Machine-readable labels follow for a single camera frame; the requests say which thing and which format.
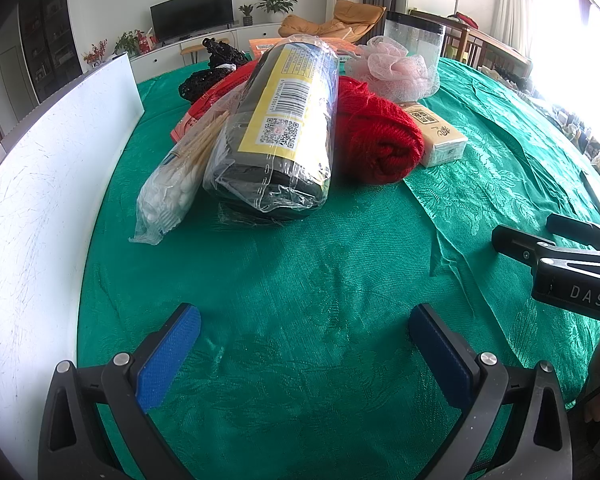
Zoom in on orange book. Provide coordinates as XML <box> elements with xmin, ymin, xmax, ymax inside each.
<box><xmin>248</xmin><ymin>36</ymin><xmax>363</xmax><ymax>63</ymax></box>

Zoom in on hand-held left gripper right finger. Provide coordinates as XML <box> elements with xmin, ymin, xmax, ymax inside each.
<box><xmin>407</xmin><ymin>302</ymin><xmax>576</xmax><ymax>480</ymax></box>

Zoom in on pink mesh bath sponge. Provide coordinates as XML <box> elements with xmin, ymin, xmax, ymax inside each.
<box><xmin>347</xmin><ymin>36</ymin><xmax>441</xmax><ymax>103</ymax></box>

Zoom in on pink floral packet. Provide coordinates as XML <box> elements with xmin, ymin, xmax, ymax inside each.
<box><xmin>170</xmin><ymin>62</ymin><xmax>253</xmax><ymax>143</ymax></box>

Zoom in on red flower arrangement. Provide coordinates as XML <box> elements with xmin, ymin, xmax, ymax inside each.
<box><xmin>82</xmin><ymin>40</ymin><xmax>110</xmax><ymax>66</ymax></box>

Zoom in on large green potted plant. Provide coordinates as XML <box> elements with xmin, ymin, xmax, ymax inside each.
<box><xmin>256</xmin><ymin>0</ymin><xmax>298</xmax><ymax>15</ymax></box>

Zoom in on green patterned tablecloth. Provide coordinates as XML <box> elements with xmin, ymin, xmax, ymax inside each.
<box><xmin>75</xmin><ymin>55</ymin><xmax>600</xmax><ymax>480</ymax></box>

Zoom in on grey roll pack yellow label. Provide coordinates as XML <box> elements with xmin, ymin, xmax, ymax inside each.
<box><xmin>202</xmin><ymin>34</ymin><xmax>341</xmax><ymax>223</ymax></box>

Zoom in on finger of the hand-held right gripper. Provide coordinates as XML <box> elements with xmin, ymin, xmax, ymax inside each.
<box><xmin>491</xmin><ymin>225</ymin><xmax>561</xmax><ymax>266</ymax></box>
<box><xmin>547</xmin><ymin>213</ymin><xmax>600</xmax><ymax>252</ymax></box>

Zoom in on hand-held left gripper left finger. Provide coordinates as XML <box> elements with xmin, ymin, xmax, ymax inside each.
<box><xmin>37</xmin><ymin>302</ymin><xmax>203</xmax><ymax>480</ymax></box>

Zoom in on white board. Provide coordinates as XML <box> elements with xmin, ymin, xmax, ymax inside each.
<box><xmin>0</xmin><ymin>52</ymin><xmax>146</xmax><ymax>441</ymax></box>

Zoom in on wooden bench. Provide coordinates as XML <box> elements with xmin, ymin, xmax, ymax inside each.
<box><xmin>180</xmin><ymin>38</ymin><xmax>231</xmax><ymax>66</ymax></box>

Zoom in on orange lounge chair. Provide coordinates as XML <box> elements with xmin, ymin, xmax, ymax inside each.
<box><xmin>279</xmin><ymin>0</ymin><xmax>387</xmax><ymax>45</ymax></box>

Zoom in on white television cabinet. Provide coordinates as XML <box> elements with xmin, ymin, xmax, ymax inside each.
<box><xmin>82</xmin><ymin>22</ymin><xmax>286</xmax><ymax>83</ymax></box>

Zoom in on bag of cotton swabs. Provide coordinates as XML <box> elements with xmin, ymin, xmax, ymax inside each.
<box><xmin>129</xmin><ymin>110</ymin><xmax>231</xmax><ymax>246</ymax></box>

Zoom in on leafy green houseplant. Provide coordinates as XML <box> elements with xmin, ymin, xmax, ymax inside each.
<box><xmin>114</xmin><ymin>30</ymin><xmax>141</xmax><ymax>56</ymax></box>

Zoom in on beige tissue pack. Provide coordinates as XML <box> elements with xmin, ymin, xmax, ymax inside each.
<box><xmin>397</xmin><ymin>101</ymin><xmax>468</xmax><ymax>168</ymax></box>

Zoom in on black television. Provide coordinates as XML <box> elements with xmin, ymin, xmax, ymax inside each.
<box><xmin>150</xmin><ymin>0</ymin><xmax>234</xmax><ymax>42</ymax></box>

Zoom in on clear jar with black lid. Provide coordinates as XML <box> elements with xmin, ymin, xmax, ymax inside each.
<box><xmin>384</xmin><ymin>11</ymin><xmax>447</xmax><ymax>68</ymax></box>

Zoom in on dark display cabinet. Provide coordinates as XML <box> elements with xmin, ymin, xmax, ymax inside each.
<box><xmin>17</xmin><ymin>0</ymin><xmax>76</xmax><ymax>106</ymax></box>

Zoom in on red knitted yarn bundle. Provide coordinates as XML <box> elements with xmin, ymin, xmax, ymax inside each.
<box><xmin>332</xmin><ymin>76</ymin><xmax>426</xmax><ymax>185</ymax></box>

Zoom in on wooden table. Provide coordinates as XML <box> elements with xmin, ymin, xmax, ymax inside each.
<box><xmin>410</xmin><ymin>9</ymin><xmax>531</xmax><ymax>76</ymax></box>

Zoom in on wooden chair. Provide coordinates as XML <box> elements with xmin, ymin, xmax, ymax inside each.
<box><xmin>442</xmin><ymin>25</ymin><xmax>486</xmax><ymax>66</ymax></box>

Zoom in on black lace cloth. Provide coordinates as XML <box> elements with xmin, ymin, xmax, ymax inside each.
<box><xmin>178</xmin><ymin>37</ymin><xmax>251</xmax><ymax>103</ymax></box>

